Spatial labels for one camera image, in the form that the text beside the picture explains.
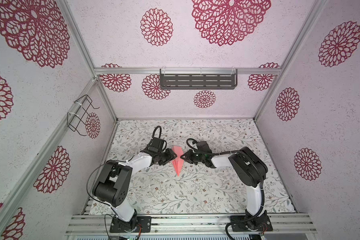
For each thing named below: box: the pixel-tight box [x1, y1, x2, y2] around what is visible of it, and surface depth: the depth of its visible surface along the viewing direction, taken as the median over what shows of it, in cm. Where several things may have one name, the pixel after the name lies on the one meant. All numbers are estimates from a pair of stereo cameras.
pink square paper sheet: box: [172, 145, 184, 177], surface depth 96 cm
